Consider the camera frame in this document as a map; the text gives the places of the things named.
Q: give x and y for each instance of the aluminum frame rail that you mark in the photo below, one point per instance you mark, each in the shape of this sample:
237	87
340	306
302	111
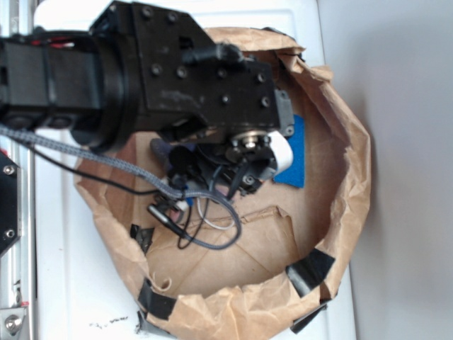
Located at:
18	266

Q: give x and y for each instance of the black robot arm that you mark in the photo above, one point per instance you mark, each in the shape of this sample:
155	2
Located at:
53	79

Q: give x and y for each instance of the blue rectangular sponge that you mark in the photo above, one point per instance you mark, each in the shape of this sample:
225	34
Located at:
295	175

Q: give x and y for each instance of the gray plush animal toy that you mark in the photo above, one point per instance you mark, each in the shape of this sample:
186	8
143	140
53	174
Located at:
162	150

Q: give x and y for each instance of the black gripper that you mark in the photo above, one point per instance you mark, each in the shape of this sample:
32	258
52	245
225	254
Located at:
163	73

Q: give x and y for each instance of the brown paper bag bin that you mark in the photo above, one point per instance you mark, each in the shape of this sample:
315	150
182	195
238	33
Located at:
296	242

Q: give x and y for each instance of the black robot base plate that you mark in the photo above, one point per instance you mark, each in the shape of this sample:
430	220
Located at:
9	203

